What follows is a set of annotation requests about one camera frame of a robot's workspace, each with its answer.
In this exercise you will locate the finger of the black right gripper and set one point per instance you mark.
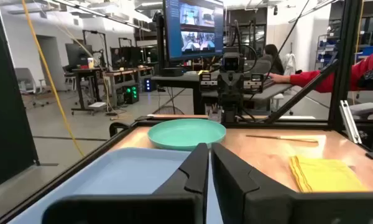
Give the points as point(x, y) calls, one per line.
point(224, 82)
point(237, 82)

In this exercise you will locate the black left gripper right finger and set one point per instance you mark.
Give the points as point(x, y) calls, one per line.
point(267, 205)

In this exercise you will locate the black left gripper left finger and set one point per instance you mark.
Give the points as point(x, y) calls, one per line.
point(174, 205)

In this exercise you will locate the green plastic plate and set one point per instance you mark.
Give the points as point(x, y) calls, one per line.
point(186, 133)

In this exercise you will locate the yellow cloth napkin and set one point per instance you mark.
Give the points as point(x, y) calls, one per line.
point(326, 174)

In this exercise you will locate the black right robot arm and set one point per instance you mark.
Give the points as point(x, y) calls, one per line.
point(230, 113)

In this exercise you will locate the light blue plastic tray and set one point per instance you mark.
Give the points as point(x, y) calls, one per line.
point(112, 174)

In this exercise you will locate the grey desk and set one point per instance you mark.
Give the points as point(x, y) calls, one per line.
point(267, 93)

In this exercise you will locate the dark desk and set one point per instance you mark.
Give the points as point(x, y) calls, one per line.
point(174, 81)

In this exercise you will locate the person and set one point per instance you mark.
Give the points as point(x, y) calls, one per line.
point(323, 81)
point(272, 57)

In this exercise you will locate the white coat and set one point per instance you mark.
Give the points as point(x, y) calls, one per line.
point(289, 63)

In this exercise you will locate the computer with blue lights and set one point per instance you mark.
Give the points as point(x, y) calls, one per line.
point(149, 85)

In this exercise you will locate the computer with green lights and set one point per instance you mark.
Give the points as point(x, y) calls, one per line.
point(131, 95)

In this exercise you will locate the wooden desk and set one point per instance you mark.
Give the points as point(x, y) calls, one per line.
point(127, 73)

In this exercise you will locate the shelf with blue bins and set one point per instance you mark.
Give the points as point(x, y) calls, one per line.
point(326, 53)

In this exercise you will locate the silver aluminium bar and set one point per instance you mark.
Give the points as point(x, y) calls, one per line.
point(349, 121)

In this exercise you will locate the white paper cup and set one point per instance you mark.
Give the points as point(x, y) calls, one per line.
point(90, 63)

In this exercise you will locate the black desk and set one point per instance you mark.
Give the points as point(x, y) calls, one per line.
point(87, 73)

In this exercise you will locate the grey office chair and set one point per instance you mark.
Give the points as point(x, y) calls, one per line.
point(26, 81)
point(365, 109)

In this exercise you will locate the dark computer monitor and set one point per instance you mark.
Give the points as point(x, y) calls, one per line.
point(77, 55)

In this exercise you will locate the black partition panel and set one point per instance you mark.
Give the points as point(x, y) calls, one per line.
point(9, 93)

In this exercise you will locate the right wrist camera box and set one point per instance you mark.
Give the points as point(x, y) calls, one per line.
point(231, 62)

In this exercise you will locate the black aluminium table frame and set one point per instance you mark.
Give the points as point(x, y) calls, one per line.
point(345, 62)

